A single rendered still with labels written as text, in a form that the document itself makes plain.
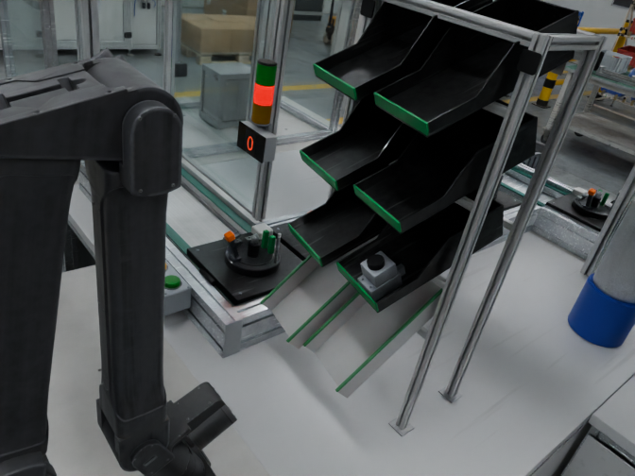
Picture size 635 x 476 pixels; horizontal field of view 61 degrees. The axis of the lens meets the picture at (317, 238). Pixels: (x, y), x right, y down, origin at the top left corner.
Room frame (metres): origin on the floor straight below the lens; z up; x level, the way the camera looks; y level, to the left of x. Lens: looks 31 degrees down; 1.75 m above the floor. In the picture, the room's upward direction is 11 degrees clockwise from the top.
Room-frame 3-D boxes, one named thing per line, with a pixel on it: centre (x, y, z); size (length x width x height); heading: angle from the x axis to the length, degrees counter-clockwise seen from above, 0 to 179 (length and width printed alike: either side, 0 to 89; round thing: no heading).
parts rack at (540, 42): (0.98, -0.19, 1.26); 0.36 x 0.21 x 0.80; 45
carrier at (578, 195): (1.90, -0.99, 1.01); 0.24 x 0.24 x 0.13; 45
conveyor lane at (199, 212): (1.37, 0.35, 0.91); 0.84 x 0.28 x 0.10; 45
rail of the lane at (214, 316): (1.23, 0.46, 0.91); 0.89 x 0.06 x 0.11; 45
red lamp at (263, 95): (1.36, 0.20, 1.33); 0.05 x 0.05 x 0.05
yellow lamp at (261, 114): (1.36, 0.20, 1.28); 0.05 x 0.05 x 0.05
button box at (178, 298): (1.05, 0.36, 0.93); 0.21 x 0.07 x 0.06; 45
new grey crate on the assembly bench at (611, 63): (6.10, -2.63, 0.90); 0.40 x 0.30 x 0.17; 136
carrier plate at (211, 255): (1.14, 0.15, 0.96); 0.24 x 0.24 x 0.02; 45
